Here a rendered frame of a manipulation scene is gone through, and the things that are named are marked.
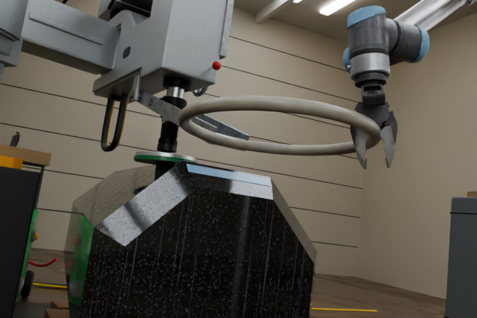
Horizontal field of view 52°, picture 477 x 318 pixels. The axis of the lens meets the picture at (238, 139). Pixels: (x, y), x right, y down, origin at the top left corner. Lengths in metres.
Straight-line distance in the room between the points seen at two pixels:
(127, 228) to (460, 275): 1.15
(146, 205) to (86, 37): 1.01
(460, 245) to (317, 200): 6.38
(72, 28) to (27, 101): 4.70
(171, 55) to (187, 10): 0.18
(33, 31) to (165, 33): 0.67
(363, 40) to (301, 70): 7.14
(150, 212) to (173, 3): 0.72
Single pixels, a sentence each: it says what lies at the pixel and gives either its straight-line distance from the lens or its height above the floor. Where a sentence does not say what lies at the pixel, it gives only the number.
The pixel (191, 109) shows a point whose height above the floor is 0.88.
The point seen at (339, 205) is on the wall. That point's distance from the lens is 8.45.
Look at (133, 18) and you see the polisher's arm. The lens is 2.18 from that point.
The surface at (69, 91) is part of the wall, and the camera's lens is 6.96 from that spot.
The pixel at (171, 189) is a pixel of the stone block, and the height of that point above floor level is 0.73.
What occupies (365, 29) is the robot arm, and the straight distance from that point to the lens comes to 1.18.
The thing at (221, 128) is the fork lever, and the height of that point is 0.94.
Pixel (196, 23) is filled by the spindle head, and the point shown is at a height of 1.32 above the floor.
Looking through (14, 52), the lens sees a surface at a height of 1.20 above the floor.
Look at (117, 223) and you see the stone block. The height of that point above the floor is 0.61.
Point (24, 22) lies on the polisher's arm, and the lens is 2.19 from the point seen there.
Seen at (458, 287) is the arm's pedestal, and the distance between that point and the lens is 1.91.
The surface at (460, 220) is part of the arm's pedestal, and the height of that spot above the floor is 0.77.
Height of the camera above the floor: 0.66
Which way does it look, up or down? 10 degrees up
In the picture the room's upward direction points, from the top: 7 degrees clockwise
